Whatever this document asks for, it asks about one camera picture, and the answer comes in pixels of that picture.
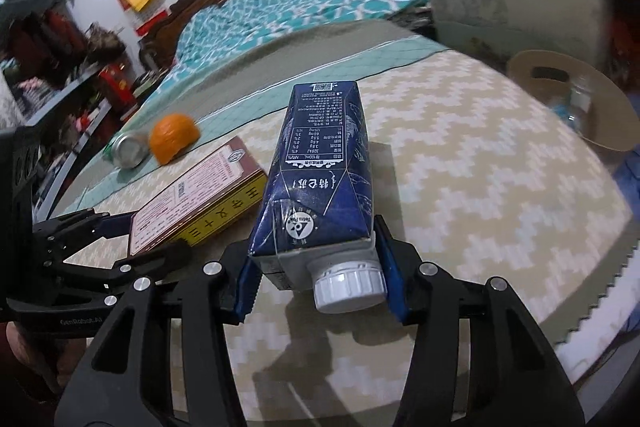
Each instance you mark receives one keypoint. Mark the clear plastic bottle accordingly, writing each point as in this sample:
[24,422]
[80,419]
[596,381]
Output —
[580,102]

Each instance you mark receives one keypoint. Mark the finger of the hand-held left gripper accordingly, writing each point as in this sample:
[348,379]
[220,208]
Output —
[150,259]
[117,224]

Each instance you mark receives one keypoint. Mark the dark blue milk carton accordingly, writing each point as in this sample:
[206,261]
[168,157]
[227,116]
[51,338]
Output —
[320,167]

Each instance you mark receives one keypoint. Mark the red gift box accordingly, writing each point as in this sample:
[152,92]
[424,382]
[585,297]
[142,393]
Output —
[117,84]

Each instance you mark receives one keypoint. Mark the large orange peel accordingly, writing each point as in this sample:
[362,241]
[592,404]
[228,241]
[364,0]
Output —
[172,137]

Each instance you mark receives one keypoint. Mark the person's left hand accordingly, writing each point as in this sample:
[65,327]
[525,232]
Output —
[30,354]

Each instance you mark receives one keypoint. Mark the grey green quilted mat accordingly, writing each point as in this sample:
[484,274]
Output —
[280,67]

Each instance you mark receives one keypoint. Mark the green white drink can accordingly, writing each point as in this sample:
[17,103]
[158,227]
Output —
[127,149]

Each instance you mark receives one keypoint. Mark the teal patterned blanket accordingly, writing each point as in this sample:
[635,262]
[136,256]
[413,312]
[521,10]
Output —
[280,7]

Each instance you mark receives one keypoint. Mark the grey cluttered shelf rack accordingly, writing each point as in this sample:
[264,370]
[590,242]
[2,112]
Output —
[55,72]

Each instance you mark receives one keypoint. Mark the red yellow book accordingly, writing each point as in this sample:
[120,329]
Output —
[200,187]

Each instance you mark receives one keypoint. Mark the brown handbag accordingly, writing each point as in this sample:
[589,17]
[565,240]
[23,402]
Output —
[105,42]

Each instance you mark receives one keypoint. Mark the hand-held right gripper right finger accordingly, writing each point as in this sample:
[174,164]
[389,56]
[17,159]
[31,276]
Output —
[390,272]

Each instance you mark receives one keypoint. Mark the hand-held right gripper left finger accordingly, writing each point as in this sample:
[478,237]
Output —
[247,287]

